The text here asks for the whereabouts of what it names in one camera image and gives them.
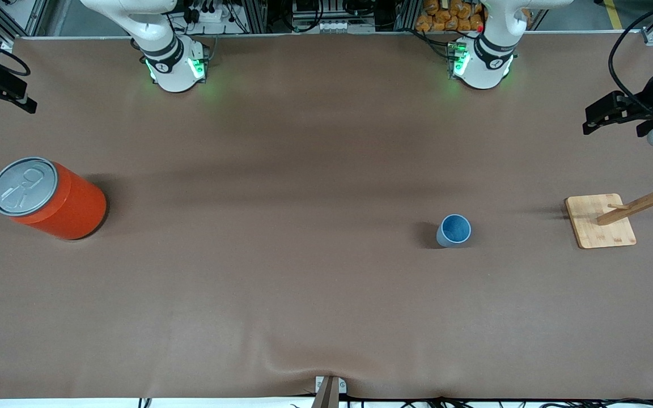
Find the light blue cup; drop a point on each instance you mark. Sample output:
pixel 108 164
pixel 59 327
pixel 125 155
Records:
pixel 454 231

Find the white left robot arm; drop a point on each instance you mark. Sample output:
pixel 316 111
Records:
pixel 488 54

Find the wooden cup rack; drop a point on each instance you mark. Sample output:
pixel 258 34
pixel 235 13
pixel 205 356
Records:
pixel 601 224

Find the orange can grey lid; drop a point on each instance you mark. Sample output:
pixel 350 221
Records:
pixel 68 207

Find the pile of orange bags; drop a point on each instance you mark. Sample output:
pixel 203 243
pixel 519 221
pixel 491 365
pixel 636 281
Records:
pixel 451 17

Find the white power strip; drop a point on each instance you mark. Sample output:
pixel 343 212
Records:
pixel 210 15

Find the white connector block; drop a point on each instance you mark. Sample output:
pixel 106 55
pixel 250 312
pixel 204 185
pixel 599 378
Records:
pixel 338 25

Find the brown table mat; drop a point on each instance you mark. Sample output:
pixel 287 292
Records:
pixel 326 294

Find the metal table bracket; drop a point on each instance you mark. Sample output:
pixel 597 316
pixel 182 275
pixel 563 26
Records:
pixel 321 385

